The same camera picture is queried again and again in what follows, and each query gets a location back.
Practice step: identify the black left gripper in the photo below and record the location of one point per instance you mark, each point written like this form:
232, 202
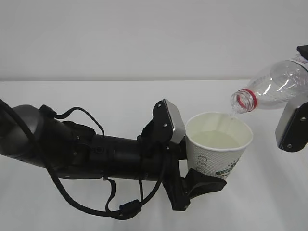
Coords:
180, 191

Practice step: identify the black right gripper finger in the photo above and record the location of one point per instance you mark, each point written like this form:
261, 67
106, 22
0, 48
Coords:
303, 51

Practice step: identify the clear plastic water bottle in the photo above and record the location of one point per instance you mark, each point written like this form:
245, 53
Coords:
273, 87

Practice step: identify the white paper cup green logo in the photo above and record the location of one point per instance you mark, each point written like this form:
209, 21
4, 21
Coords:
215, 142

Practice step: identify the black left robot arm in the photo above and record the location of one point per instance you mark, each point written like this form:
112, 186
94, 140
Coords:
67, 150

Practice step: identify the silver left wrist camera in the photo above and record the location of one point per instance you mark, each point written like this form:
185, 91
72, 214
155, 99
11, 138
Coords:
166, 125

